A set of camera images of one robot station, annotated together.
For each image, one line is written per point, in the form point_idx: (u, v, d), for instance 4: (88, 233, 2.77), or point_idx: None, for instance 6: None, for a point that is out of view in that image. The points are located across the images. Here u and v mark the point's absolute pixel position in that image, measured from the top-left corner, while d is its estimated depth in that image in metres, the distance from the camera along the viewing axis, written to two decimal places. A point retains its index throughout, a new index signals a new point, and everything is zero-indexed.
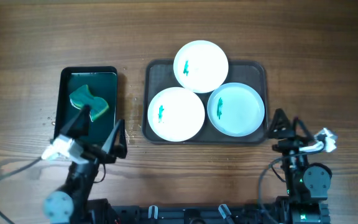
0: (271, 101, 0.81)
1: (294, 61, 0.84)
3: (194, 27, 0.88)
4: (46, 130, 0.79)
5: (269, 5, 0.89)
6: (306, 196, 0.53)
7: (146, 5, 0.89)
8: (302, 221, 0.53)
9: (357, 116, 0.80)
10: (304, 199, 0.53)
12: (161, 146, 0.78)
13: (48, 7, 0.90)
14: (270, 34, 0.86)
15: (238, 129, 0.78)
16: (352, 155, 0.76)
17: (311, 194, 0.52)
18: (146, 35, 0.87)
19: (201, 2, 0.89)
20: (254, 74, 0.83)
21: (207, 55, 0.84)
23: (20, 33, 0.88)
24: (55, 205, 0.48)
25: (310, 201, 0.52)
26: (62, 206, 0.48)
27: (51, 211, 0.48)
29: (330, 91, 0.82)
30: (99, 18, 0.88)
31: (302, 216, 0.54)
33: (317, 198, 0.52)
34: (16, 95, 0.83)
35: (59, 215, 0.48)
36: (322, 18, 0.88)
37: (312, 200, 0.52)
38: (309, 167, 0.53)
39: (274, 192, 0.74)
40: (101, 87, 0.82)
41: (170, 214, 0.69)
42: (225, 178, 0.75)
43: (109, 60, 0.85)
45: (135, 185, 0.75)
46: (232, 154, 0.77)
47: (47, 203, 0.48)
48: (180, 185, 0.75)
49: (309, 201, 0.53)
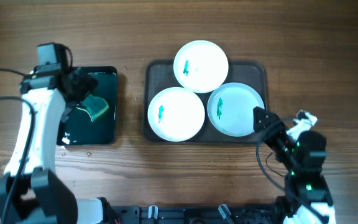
0: (271, 101, 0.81)
1: (294, 61, 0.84)
3: (194, 27, 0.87)
4: None
5: (269, 5, 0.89)
6: (304, 159, 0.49)
7: (146, 5, 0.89)
8: (309, 191, 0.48)
9: (357, 116, 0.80)
10: (305, 163, 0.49)
12: (161, 146, 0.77)
13: (48, 7, 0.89)
14: (270, 34, 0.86)
15: (238, 129, 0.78)
16: (352, 156, 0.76)
17: (309, 151, 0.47)
18: (146, 35, 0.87)
19: (201, 2, 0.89)
20: (254, 74, 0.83)
21: (207, 54, 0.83)
23: (20, 33, 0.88)
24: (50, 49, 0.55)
25: (309, 161, 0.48)
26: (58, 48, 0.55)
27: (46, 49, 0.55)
29: (330, 92, 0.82)
30: (99, 18, 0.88)
31: (308, 188, 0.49)
33: (316, 156, 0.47)
34: (16, 95, 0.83)
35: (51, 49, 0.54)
36: (322, 18, 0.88)
37: (312, 162, 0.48)
38: (301, 132, 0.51)
39: (274, 192, 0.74)
40: (101, 86, 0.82)
41: (171, 214, 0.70)
42: (225, 178, 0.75)
43: (109, 60, 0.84)
45: (135, 185, 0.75)
46: (232, 154, 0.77)
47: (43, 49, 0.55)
48: (181, 185, 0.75)
49: (307, 164, 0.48)
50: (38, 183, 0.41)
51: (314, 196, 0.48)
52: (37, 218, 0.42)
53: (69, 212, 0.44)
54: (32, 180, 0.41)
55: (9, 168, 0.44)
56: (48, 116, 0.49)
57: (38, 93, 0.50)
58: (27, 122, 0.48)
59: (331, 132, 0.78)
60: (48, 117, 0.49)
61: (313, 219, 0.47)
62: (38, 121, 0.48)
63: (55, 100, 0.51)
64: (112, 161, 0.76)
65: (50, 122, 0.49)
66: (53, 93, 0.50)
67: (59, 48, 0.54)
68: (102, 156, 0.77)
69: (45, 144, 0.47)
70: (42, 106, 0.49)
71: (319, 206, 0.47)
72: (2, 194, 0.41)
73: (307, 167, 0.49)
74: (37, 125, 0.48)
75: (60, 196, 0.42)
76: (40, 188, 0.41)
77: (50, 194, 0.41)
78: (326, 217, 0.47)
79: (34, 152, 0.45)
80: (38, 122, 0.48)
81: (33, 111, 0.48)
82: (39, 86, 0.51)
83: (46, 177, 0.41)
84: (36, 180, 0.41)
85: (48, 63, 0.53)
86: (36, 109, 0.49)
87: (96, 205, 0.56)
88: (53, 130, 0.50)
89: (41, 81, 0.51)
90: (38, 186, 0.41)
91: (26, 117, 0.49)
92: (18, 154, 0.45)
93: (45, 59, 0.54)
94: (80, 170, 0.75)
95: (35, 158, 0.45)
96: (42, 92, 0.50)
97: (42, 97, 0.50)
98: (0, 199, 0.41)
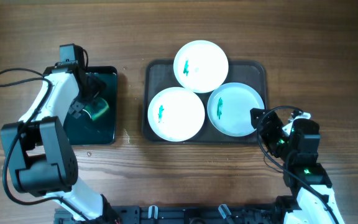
0: (271, 101, 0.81)
1: (294, 61, 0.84)
3: (194, 27, 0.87)
4: None
5: (269, 5, 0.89)
6: (299, 144, 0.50)
7: (146, 5, 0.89)
8: (306, 175, 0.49)
9: (357, 116, 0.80)
10: (301, 149, 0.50)
12: (161, 146, 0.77)
13: (47, 7, 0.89)
14: (270, 34, 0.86)
15: (238, 129, 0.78)
16: (352, 155, 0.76)
17: (304, 135, 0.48)
18: (146, 35, 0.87)
19: (201, 2, 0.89)
20: (254, 74, 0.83)
21: (207, 54, 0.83)
23: (20, 33, 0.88)
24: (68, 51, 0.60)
25: (304, 144, 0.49)
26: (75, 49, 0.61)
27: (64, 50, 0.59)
29: (330, 91, 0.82)
30: (100, 18, 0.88)
31: (306, 172, 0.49)
33: (311, 139, 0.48)
34: (16, 94, 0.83)
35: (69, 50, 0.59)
36: (322, 18, 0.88)
37: (307, 146, 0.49)
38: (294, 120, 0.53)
39: (274, 192, 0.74)
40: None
41: (170, 214, 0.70)
42: (225, 178, 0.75)
43: (109, 60, 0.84)
45: (135, 185, 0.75)
46: (232, 154, 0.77)
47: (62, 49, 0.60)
48: (181, 185, 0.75)
49: (303, 149, 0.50)
50: (46, 127, 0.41)
51: (312, 178, 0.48)
52: (39, 168, 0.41)
53: (71, 170, 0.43)
54: (41, 124, 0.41)
55: (22, 119, 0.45)
56: (63, 92, 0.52)
57: (56, 74, 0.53)
58: (41, 91, 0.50)
59: (330, 132, 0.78)
60: (63, 91, 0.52)
61: (313, 200, 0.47)
62: (53, 91, 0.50)
63: (69, 83, 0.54)
64: (112, 161, 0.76)
65: (63, 97, 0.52)
66: (69, 76, 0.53)
67: (78, 50, 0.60)
68: (102, 156, 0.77)
69: (56, 107, 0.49)
70: (58, 82, 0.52)
71: (318, 186, 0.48)
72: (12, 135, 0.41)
73: (304, 152, 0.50)
74: (52, 93, 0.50)
75: (64, 148, 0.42)
76: (47, 131, 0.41)
77: (56, 140, 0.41)
78: (325, 196, 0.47)
79: (46, 109, 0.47)
80: (53, 92, 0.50)
81: (51, 83, 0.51)
82: (58, 72, 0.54)
83: (55, 122, 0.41)
84: (45, 124, 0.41)
85: (68, 60, 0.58)
86: (54, 83, 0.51)
87: (97, 198, 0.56)
88: (64, 103, 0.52)
89: (58, 71, 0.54)
90: (46, 130, 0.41)
91: (43, 89, 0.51)
92: (32, 109, 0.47)
93: (64, 56, 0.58)
94: (80, 170, 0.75)
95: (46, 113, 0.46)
96: (61, 73, 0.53)
97: (60, 76, 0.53)
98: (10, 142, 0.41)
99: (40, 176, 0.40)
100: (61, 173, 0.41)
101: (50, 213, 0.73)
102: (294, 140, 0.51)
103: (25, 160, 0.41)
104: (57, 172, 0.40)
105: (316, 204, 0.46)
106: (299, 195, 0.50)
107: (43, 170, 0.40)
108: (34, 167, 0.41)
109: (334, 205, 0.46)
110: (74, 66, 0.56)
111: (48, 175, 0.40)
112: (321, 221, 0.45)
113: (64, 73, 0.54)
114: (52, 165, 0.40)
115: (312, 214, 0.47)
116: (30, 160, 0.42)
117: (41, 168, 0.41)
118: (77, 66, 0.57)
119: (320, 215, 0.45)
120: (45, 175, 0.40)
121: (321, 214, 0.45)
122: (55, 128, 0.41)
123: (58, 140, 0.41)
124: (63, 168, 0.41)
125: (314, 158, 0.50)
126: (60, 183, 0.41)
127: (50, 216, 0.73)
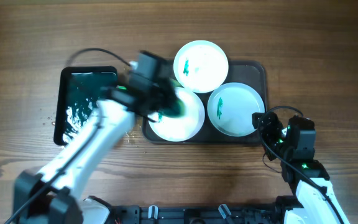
0: (271, 101, 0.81)
1: (294, 61, 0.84)
3: (194, 27, 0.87)
4: (47, 130, 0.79)
5: (269, 5, 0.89)
6: (296, 140, 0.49)
7: (146, 5, 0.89)
8: (305, 169, 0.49)
9: (357, 116, 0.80)
10: (298, 145, 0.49)
12: (161, 147, 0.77)
13: (47, 7, 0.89)
14: (270, 35, 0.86)
15: (238, 129, 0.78)
16: (352, 155, 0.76)
17: (301, 130, 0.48)
18: (146, 35, 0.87)
19: (201, 2, 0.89)
20: (254, 74, 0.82)
21: (207, 54, 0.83)
23: (20, 33, 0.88)
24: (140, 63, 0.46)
25: (301, 141, 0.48)
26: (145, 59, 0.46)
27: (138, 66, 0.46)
29: (330, 91, 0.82)
30: (99, 18, 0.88)
31: (304, 166, 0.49)
33: (307, 135, 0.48)
34: (16, 94, 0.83)
35: (143, 66, 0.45)
36: (322, 18, 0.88)
37: (304, 142, 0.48)
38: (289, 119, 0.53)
39: (274, 192, 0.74)
40: (100, 85, 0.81)
41: (171, 214, 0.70)
42: (225, 178, 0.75)
43: (109, 60, 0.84)
45: (135, 185, 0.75)
46: (232, 154, 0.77)
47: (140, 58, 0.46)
48: (181, 185, 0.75)
49: (300, 145, 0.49)
50: (58, 207, 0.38)
51: (311, 172, 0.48)
52: None
53: None
54: (55, 202, 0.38)
55: (48, 167, 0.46)
56: (107, 137, 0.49)
57: (110, 105, 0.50)
58: (87, 132, 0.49)
59: (330, 132, 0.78)
60: (108, 138, 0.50)
61: (312, 191, 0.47)
62: (97, 138, 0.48)
63: (122, 125, 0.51)
64: (112, 161, 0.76)
65: (105, 144, 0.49)
66: (126, 114, 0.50)
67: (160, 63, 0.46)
68: None
69: (89, 162, 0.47)
70: (109, 124, 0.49)
71: (316, 180, 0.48)
72: (26, 191, 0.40)
73: (300, 149, 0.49)
74: (94, 141, 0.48)
75: None
76: (56, 213, 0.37)
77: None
78: (324, 188, 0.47)
79: (74, 169, 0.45)
80: (96, 140, 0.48)
81: (99, 126, 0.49)
82: (118, 102, 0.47)
83: (66, 208, 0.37)
84: (59, 205, 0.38)
85: (141, 74, 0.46)
86: (103, 124, 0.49)
87: (102, 212, 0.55)
88: (105, 149, 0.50)
89: (121, 96, 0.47)
90: (55, 210, 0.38)
91: (89, 128, 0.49)
92: (61, 160, 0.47)
93: (140, 71, 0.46)
94: None
95: (71, 177, 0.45)
96: (117, 108, 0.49)
97: (115, 113, 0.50)
98: (23, 195, 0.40)
99: None
100: None
101: None
102: (290, 137, 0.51)
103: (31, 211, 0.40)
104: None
105: (314, 195, 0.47)
106: (298, 189, 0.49)
107: None
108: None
109: (332, 195, 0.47)
110: (138, 95, 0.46)
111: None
112: (321, 210, 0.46)
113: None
114: None
115: (312, 208, 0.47)
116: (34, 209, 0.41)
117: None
118: (143, 95, 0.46)
119: (319, 205, 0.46)
120: None
121: (320, 203, 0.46)
122: (64, 213, 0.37)
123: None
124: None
125: (311, 152, 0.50)
126: None
127: None
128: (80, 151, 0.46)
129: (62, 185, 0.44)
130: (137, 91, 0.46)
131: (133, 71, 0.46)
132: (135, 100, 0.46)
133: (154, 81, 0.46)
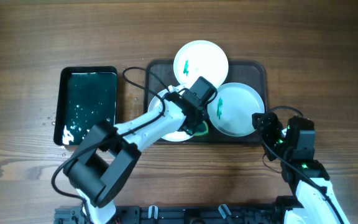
0: (271, 101, 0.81)
1: (294, 61, 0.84)
3: (194, 27, 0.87)
4: (47, 130, 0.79)
5: (270, 5, 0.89)
6: (296, 139, 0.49)
7: (146, 5, 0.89)
8: (304, 168, 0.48)
9: (357, 116, 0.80)
10: (298, 145, 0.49)
12: (161, 147, 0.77)
13: (47, 7, 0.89)
14: (270, 34, 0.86)
15: (238, 129, 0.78)
16: (352, 155, 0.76)
17: (300, 130, 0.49)
18: (146, 35, 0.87)
19: (201, 2, 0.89)
20: (253, 74, 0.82)
21: (207, 55, 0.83)
23: (20, 33, 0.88)
24: (196, 86, 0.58)
25: (301, 140, 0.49)
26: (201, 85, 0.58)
27: (195, 87, 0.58)
29: (330, 91, 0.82)
30: (99, 18, 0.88)
31: (304, 166, 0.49)
33: (307, 135, 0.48)
34: (16, 94, 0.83)
35: (199, 88, 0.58)
36: (322, 18, 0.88)
37: (303, 142, 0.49)
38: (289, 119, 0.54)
39: (274, 192, 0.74)
40: (104, 86, 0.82)
41: (171, 214, 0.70)
42: (224, 178, 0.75)
43: (109, 60, 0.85)
45: (135, 185, 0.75)
46: (232, 154, 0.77)
47: (199, 82, 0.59)
48: (181, 185, 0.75)
49: (299, 145, 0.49)
50: (125, 155, 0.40)
51: (311, 172, 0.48)
52: (88, 175, 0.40)
53: (110, 196, 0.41)
54: (123, 150, 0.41)
55: (117, 125, 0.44)
56: (166, 127, 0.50)
57: (173, 106, 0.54)
58: (152, 113, 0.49)
59: (330, 132, 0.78)
60: (166, 127, 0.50)
61: (312, 191, 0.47)
62: (160, 121, 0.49)
63: (177, 123, 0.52)
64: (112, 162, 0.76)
65: (162, 131, 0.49)
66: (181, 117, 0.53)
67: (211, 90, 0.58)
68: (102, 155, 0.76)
69: (150, 138, 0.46)
70: (169, 116, 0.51)
71: (316, 180, 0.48)
72: (99, 136, 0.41)
73: (301, 148, 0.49)
74: (158, 123, 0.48)
75: (120, 181, 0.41)
76: (122, 159, 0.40)
77: (119, 171, 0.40)
78: (324, 188, 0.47)
79: (141, 135, 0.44)
80: (160, 122, 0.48)
81: (163, 114, 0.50)
82: (173, 108, 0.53)
83: (132, 158, 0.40)
84: (128, 154, 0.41)
85: (195, 94, 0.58)
86: (165, 115, 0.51)
87: (110, 210, 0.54)
88: (158, 136, 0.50)
89: (179, 105, 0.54)
90: (121, 158, 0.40)
91: (153, 111, 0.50)
92: (132, 124, 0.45)
93: (196, 90, 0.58)
94: None
95: (138, 138, 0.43)
96: (176, 110, 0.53)
97: (174, 110, 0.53)
98: (96, 135, 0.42)
99: (87, 182, 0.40)
100: (100, 195, 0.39)
101: (50, 213, 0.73)
102: (290, 137, 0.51)
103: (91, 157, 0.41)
104: (97, 191, 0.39)
105: (314, 195, 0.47)
106: (298, 189, 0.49)
107: (89, 180, 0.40)
108: (86, 172, 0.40)
109: (332, 195, 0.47)
110: (191, 108, 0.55)
111: (91, 187, 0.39)
112: (320, 210, 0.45)
113: (179, 112, 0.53)
114: (100, 185, 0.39)
115: (312, 208, 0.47)
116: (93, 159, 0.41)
117: (89, 177, 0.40)
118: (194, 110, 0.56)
119: (319, 205, 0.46)
120: (89, 186, 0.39)
121: (320, 203, 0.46)
122: (129, 163, 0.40)
123: (120, 173, 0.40)
124: (104, 192, 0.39)
125: (311, 152, 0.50)
126: (92, 200, 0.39)
127: (50, 216, 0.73)
128: (146, 124, 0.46)
129: (130, 141, 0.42)
130: (191, 105, 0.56)
131: (189, 91, 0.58)
132: (189, 111, 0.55)
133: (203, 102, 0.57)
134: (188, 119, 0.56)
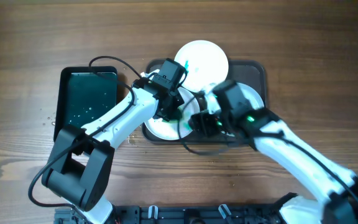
0: (271, 101, 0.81)
1: (294, 61, 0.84)
3: (194, 27, 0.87)
4: (46, 130, 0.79)
5: (270, 5, 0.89)
6: (228, 100, 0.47)
7: (145, 5, 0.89)
8: (252, 123, 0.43)
9: (356, 116, 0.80)
10: (233, 104, 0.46)
12: (161, 147, 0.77)
13: (47, 7, 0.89)
14: (270, 35, 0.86)
15: None
16: (352, 155, 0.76)
17: (225, 91, 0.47)
18: (146, 35, 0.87)
19: (201, 2, 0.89)
20: (254, 74, 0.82)
21: (207, 55, 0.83)
23: (20, 32, 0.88)
24: (164, 69, 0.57)
25: (231, 99, 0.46)
26: (169, 66, 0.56)
27: (163, 70, 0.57)
29: (330, 91, 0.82)
30: (99, 18, 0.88)
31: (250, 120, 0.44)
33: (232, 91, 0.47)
34: (16, 94, 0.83)
35: (167, 70, 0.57)
36: (322, 18, 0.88)
37: (234, 98, 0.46)
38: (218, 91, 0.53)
39: (274, 192, 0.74)
40: (102, 91, 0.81)
41: (171, 214, 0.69)
42: (225, 178, 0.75)
43: (109, 60, 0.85)
45: (135, 184, 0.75)
46: (232, 154, 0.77)
47: (166, 63, 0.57)
48: (181, 185, 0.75)
49: (234, 102, 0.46)
50: (99, 154, 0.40)
51: (259, 122, 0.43)
52: (68, 182, 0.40)
53: (95, 198, 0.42)
54: (96, 149, 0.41)
55: (86, 126, 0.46)
56: (138, 116, 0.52)
57: (143, 93, 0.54)
58: (121, 106, 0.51)
59: (331, 132, 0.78)
60: (139, 115, 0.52)
61: (271, 142, 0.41)
62: (129, 111, 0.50)
63: (150, 108, 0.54)
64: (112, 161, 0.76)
65: (134, 120, 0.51)
66: (153, 101, 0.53)
67: (179, 70, 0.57)
68: None
69: (122, 130, 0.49)
70: (140, 104, 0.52)
71: (267, 127, 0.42)
72: (68, 141, 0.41)
73: (236, 106, 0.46)
74: (128, 114, 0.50)
75: (101, 180, 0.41)
76: (96, 160, 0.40)
77: (97, 173, 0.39)
78: (279, 132, 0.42)
79: (112, 130, 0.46)
80: (130, 114, 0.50)
81: (133, 103, 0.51)
82: (145, 94, 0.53)
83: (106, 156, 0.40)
84: (101, 153, 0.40)
85: (165, 76, 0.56)
86: (136, 103, 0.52)
87: (107, 207, 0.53)
88: (132, 125, 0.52)
89: (148, 90, 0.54)
90: (95, 157, 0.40)
91: (123, 102, 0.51)
92: (100, 122, 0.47)
93: (163, 72, 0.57)
94: None
95: (110, 134, 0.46)
96: (148, 96, 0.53)
97: (147, 96, 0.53)
98: (65, 141, 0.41)
99: (68, 188, 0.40)
100: (84, 199, 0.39)
101: (50, 213, 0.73)
102: (222, 101, 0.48)
103: (65, 163, 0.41)
104: (79, 196, 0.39)
105: (276, 144, 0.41)
106: (262, 148, 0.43)
107: (70, 186, 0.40)
108: (65, 179, 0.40)
109: (293, 135, 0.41)
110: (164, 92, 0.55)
111: (73, 193, 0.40)
112: (292, 158, 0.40)
113: (150, 98, 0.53)
114: (81, 189, 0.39)
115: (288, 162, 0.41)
116: (68, 165, 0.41)
117: (70, 183, 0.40)
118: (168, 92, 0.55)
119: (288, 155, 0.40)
120: (71, 193, 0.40)
121: (287, 153, 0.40)
122: (103, 162, 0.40)
123: (98, 172, 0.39)
124: (86, 196, 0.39)
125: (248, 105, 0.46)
126: (77, 205, 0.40)
127: (50, 216, 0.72)
128: (117, 117, 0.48)
129: (101, 140, 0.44)
130: (163, 87, 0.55)
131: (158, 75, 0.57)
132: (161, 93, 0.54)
133: (174, 84, 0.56)
134: (163, 102, 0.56)
